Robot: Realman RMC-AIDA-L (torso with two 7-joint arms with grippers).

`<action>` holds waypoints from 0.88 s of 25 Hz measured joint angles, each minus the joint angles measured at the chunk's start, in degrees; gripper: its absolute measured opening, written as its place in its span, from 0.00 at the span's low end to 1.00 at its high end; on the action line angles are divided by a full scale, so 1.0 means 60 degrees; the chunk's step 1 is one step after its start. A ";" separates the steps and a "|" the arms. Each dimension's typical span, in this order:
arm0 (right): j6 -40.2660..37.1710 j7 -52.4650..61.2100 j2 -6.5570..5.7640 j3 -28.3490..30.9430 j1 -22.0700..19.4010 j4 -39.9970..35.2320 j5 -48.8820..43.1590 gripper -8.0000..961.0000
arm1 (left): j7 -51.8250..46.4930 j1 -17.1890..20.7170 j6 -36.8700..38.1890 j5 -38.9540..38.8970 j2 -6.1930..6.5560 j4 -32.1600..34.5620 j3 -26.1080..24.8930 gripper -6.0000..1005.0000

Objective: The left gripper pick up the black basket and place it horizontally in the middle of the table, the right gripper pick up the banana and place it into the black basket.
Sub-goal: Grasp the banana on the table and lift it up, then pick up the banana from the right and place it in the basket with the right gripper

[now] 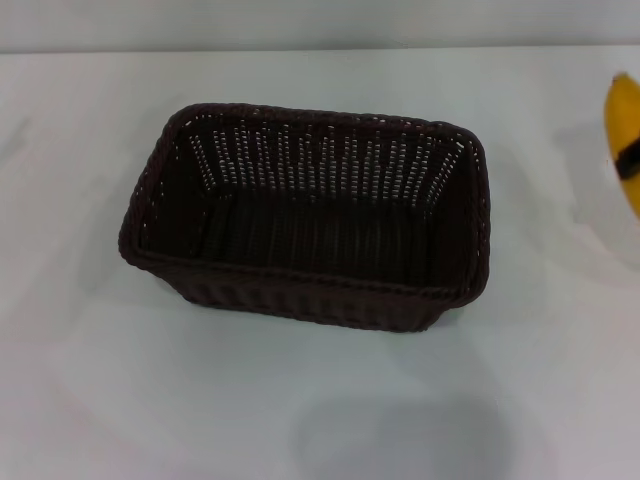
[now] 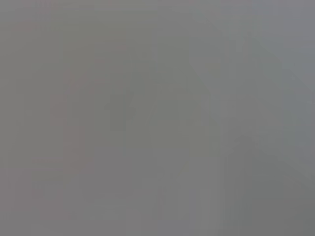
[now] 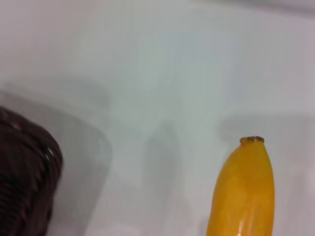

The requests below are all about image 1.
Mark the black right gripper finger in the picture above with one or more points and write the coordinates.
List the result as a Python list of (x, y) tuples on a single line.
[(630, 162)]

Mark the dark brown woven basket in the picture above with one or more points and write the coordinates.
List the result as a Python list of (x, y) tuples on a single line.
[(320, 235)]

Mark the yellow banana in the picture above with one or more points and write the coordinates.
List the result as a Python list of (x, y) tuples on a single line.
[(622, 120)]

